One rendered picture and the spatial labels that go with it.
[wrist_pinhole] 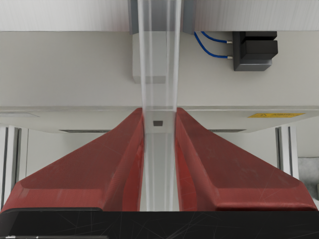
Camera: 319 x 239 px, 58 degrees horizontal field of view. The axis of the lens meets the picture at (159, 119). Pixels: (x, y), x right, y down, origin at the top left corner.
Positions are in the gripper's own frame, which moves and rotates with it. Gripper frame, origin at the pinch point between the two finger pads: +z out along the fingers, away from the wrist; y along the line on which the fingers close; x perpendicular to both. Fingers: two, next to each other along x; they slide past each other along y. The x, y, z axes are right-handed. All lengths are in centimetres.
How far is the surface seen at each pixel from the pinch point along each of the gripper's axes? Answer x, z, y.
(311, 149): 64, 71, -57
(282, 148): 43, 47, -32
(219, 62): 12.2, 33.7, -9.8
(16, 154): 45, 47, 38
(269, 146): 63, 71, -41
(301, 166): 68, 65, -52
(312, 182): 72, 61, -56
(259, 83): 14.8, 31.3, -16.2
